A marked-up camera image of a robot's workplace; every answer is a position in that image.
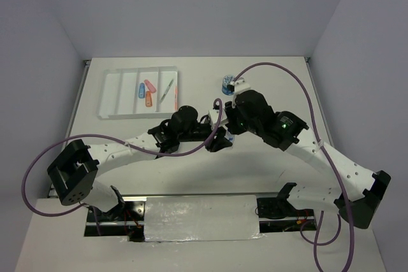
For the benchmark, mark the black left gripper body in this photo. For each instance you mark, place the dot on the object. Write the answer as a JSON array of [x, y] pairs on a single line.
[[200, 132]]

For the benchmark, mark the white divided organizer tray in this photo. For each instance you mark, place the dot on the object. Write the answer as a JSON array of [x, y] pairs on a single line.
[[132, 93]]

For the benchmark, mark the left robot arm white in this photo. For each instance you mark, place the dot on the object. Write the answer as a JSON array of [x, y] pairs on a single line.
[[74, 171]]

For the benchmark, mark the silver foil covered panel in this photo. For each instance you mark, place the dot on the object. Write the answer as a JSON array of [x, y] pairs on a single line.
[[201, 218]]

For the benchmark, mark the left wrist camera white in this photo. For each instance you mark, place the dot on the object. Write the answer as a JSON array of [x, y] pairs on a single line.
[[216, 116]]

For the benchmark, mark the green pen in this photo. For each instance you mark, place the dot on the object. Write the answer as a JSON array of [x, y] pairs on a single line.
[[166, 91]]

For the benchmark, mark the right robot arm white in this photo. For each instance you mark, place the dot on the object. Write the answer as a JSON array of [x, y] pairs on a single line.
[[357, 191]]

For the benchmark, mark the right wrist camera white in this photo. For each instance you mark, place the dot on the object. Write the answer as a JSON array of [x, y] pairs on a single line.
[[238, 87]]

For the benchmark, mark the blue paint jar white lid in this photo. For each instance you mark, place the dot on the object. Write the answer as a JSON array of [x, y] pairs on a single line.
[[226, 80]]

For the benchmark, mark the orange highlighter pen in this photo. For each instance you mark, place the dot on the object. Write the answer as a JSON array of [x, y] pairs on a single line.
[[176, 98]]

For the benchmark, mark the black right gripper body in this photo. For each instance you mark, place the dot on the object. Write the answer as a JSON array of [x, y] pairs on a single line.
[[236, 123]]

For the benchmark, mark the clear bottle blue cap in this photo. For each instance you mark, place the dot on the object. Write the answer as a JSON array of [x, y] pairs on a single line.
[[230, 138]]

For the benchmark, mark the blue translucent eraser case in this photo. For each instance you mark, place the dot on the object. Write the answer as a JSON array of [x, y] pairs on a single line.
[[141, 91]]

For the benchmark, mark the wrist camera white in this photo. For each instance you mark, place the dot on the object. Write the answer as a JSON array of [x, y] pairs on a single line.
[[216, 116], [238, 87]]

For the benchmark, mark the pink translucent eraser case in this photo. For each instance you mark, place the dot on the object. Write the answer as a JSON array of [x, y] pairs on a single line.
[[150, 86]]

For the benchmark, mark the orange eraser case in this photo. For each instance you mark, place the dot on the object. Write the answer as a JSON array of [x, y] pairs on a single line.
[[148, 99]]

